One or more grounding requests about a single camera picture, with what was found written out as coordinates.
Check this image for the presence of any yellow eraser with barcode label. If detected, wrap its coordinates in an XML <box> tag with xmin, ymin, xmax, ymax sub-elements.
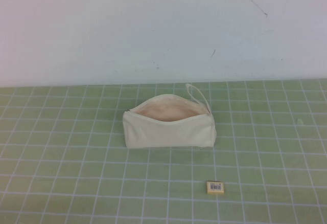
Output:
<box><xmin>206</xmin><ymin>181</ymin><xmax>224</xmax><ymax>193</ymax></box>

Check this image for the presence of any cream fabric pencil case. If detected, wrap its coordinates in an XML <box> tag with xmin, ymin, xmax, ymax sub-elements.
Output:
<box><xmin>122</xmin><ymin>82</ymin><xmax>218</xmax><ymax>149</ymax></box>

